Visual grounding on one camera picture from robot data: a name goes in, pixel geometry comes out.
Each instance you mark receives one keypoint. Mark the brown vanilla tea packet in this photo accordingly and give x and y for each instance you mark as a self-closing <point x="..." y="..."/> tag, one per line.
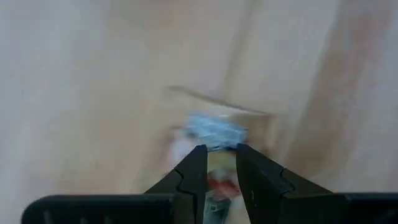
<point x="214" y="130"/>

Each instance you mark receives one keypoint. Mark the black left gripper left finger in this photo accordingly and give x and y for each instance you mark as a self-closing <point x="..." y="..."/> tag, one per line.
<point x="189" y="183"/>

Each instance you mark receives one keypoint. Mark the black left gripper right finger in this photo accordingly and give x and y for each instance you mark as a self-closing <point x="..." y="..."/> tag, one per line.
<point x="264" y="186"/>

